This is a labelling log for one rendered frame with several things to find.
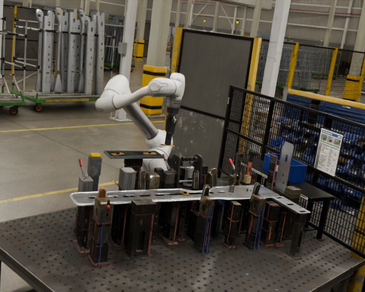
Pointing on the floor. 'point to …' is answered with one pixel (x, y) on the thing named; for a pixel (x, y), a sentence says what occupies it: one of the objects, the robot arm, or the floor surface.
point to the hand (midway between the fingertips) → (168, 139)
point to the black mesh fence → (307, 164)
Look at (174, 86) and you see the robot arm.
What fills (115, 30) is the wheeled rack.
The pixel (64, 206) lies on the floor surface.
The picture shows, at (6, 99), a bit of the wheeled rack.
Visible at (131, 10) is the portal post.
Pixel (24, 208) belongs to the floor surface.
